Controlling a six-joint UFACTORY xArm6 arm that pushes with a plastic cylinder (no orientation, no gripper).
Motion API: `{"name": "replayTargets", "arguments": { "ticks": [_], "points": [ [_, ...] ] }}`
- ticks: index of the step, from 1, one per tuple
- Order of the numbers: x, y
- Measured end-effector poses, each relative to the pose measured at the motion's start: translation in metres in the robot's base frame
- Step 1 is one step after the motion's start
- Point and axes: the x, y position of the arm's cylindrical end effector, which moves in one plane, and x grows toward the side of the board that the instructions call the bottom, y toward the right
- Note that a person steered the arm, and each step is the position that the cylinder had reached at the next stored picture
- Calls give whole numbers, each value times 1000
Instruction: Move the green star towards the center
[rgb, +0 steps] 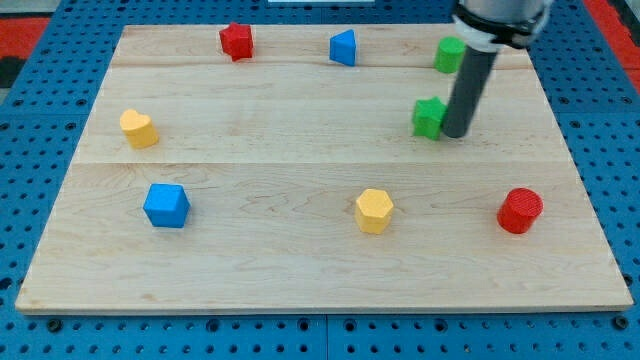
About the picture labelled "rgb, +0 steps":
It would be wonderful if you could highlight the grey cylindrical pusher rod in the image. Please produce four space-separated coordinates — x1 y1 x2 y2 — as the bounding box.
441 46 497 138

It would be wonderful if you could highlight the green star block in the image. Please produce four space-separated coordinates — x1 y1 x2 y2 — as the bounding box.
412 97 447 141

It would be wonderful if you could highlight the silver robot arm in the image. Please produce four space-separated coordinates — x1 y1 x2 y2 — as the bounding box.
441 0 552 138

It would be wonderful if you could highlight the red star block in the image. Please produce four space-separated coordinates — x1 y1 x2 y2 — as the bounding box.
219 22 254 62

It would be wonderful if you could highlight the green cylinder block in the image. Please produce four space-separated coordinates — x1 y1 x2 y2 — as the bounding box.
434 36 466 74

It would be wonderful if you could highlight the blue triangle block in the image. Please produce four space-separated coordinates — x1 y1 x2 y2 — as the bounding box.
329 29 357 67

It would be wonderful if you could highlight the red cylinder block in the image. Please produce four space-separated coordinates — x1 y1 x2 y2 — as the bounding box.
496 188 544 234

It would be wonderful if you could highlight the yellow hexagon block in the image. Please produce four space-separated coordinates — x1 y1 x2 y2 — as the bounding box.
354 188 394 234

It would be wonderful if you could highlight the light wooden board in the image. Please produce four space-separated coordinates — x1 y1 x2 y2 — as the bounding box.
15 24 633 315

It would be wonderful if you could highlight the blue cube block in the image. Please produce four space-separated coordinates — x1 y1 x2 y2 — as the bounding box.
143 183 190 228

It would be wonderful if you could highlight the yellow heart block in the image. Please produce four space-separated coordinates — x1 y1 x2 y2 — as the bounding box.
119 109 159 149

